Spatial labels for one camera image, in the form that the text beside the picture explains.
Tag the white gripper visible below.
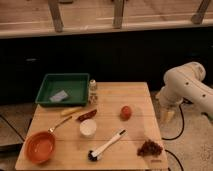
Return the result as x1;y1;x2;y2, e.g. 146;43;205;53
157;87;183;123

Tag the white paper cup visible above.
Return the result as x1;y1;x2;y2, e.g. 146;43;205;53
79;119;97;137

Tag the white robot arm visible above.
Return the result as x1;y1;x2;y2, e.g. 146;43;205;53
158;62;213;121

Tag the bunch of dark grapes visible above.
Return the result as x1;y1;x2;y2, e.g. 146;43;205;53
137;140;163;157

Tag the red chili pepper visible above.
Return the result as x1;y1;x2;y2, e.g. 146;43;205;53
76;109;97;122

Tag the small spice shaker bottle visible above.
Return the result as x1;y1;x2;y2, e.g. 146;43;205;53
89;79;98;104

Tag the white dish brush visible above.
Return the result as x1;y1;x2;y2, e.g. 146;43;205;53
88;129;126;162

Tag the green plastic tray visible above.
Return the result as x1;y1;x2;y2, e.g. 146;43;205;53
35;73;90;107

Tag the wooden chair leg right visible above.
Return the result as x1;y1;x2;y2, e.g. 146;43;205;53
191;0;211;25

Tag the wooden chair leg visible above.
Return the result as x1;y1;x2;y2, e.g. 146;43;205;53
113;0;124;29
48;0;63;32
191;0;211;25

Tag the grey sponge in tray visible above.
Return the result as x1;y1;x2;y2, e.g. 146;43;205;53
50;90;68;102

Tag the wooden chair leg middle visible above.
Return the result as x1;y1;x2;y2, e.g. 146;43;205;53
113;0;124;29

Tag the orange frying pan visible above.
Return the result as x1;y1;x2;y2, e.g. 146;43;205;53
24;117;71;164

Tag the wooden chair leg left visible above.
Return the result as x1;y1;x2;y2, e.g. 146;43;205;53
48;0;63;32

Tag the black cable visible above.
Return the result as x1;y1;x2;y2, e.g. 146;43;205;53
161;99;186;171

